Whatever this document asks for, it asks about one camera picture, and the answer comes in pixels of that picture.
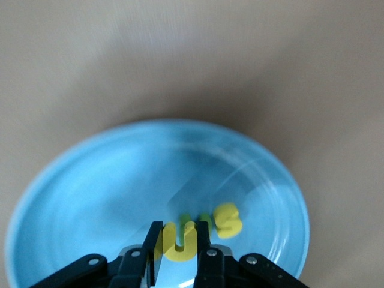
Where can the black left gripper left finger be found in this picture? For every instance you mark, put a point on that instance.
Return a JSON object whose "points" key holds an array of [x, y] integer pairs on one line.
{"points": [[129, 270]]}

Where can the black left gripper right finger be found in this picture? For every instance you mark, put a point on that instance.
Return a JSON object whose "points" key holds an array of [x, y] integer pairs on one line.
{"points": [[216, 270]]}

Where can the yellow foam letter u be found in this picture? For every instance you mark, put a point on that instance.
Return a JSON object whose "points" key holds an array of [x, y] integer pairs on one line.
{"points": [[180, 255]]}

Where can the yellow foam letter s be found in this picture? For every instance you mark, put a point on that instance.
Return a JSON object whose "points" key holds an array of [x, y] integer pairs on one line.
{"points": [[231, 231]]}

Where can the blue plate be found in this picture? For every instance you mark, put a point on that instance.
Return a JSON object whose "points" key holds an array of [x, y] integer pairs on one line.
{"points": [[90, 195]]}

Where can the brown table cover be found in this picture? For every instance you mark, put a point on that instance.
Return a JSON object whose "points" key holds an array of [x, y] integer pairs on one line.
{"points": [[90, 60]]}

